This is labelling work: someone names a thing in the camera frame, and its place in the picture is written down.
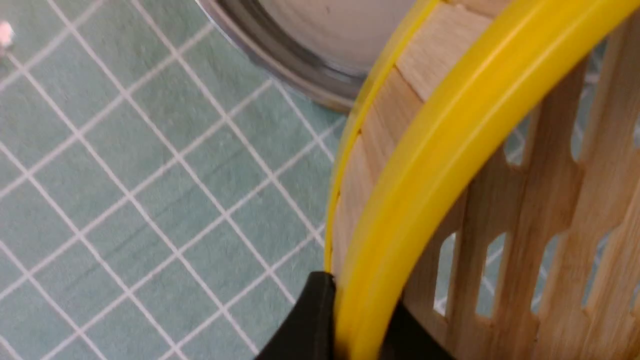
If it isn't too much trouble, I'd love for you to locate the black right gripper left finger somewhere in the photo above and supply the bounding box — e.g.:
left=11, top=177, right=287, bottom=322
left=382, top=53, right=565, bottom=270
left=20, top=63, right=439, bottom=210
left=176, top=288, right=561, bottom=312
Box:
left=256, top=271, right=336, bottom=360

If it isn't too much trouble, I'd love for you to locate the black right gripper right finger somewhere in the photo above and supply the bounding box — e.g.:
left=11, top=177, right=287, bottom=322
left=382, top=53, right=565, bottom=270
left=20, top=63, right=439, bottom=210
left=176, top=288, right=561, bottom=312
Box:
left=385, top=302, right=454, bottom=360

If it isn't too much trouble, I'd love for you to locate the green checked tablecloth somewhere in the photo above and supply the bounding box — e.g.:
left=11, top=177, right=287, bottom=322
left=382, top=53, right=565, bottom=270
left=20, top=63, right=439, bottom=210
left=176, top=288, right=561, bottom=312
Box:
left=1, top=0, right=346, bottom=360

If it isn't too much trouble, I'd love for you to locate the stainless steel two-handled pot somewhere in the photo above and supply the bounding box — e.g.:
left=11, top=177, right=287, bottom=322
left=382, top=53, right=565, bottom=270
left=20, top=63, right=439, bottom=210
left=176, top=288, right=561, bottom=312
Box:
left=198, top=0, right=415, bottom=113

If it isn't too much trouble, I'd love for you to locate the yellow-rimmed bamboo steamer basket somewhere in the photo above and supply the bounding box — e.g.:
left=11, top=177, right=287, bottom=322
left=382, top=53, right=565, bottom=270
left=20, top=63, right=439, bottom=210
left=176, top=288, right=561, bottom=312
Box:
left=324, top=0, right=639, bottom=360

